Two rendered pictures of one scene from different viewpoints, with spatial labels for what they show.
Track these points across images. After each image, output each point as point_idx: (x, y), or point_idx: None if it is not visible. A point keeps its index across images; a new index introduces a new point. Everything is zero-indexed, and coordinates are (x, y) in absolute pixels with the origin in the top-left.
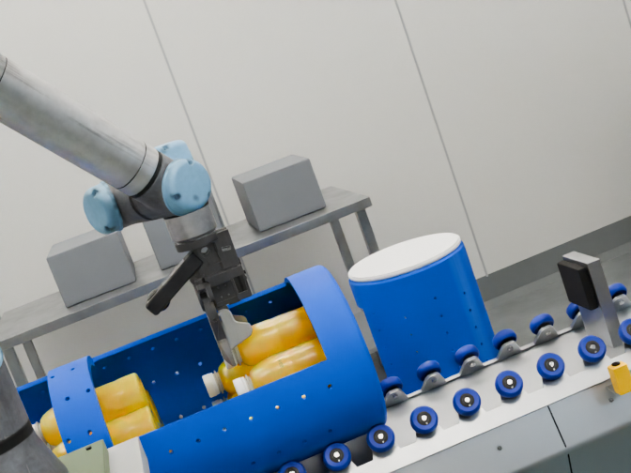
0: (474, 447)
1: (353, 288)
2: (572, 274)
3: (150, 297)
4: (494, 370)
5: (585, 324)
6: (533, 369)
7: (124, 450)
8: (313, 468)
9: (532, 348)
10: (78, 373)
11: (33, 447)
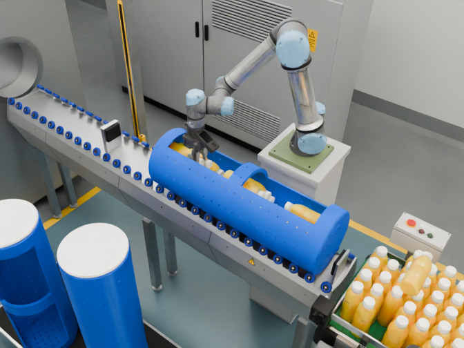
0: None
1: (28, 239)
2: (115, 128)
3: (215, 143)
4: None
5: (108, 148)
6: (130, 159)
7: (266, 151)
8: None
9: (112, 164)
10: (248, 164)
11: None
